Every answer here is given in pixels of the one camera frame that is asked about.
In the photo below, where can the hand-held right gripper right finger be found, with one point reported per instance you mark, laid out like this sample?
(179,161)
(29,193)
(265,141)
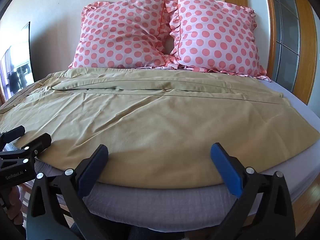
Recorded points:
(226,170)

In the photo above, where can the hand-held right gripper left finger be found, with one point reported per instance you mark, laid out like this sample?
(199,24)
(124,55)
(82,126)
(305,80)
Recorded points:
(93,169)

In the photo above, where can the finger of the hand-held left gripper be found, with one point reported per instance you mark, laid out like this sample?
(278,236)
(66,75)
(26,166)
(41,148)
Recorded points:
(37,141)
(13,133)

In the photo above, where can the olive green bed cover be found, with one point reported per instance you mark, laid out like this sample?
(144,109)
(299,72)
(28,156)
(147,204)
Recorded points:
(150,120)

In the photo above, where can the person's left hand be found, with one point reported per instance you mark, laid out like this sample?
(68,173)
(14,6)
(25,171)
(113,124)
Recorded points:
(14,205)

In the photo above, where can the bed with lavender sheet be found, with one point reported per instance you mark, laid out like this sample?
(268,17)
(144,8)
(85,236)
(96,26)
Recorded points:
(155,205)

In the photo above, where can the pink polka dot pillow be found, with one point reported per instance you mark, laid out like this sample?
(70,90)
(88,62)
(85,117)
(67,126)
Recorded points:
(120,33)
(215,35)

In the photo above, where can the wooden framed glass door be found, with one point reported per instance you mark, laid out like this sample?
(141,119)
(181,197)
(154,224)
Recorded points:
(287,30)

